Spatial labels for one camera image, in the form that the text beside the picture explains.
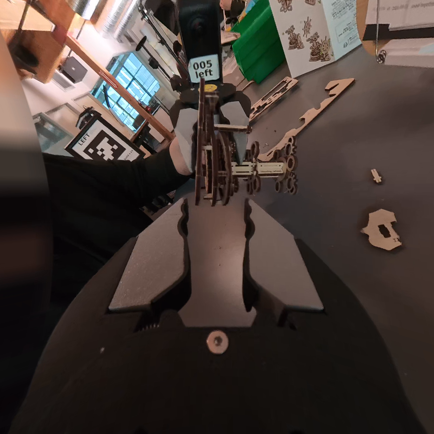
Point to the wooden sheet with rectangular cutout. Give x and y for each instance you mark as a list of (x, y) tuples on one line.
[(271, 98)]

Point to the small wooden bracket piece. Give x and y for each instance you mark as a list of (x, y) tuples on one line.
[(376, 237)]

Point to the person's black shirt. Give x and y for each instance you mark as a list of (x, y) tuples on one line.
[(84, 257)]

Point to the green plastic bin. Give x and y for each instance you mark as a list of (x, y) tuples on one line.
[(257, 51)]

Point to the small wooden peg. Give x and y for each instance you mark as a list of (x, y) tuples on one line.
[(376, 175)]

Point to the wooden gear model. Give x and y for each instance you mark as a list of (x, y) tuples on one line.
[(271, 168)]

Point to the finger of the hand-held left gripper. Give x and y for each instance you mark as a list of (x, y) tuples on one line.
[(185, 129), (237, 118)]

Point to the white printed kit box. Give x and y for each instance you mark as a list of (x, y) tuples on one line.
[(305, 51)]

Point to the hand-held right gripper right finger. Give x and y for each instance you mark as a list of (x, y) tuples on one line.
[(284, 271)]

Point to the black framed marker sign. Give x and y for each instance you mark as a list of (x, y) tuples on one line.
[(101, 145)]

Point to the black wall speaker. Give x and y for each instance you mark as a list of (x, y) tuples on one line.
[(73, 69)]

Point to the person's left forearm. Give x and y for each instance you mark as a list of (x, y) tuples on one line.
[(118, 183)]

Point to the instruction sheet on stand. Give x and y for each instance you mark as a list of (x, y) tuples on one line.
[(400, 13)]

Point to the wavy wooden sheet offcut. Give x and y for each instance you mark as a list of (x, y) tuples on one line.
[(315, 112)]

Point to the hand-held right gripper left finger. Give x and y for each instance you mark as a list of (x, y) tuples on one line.
[(149, 271)]

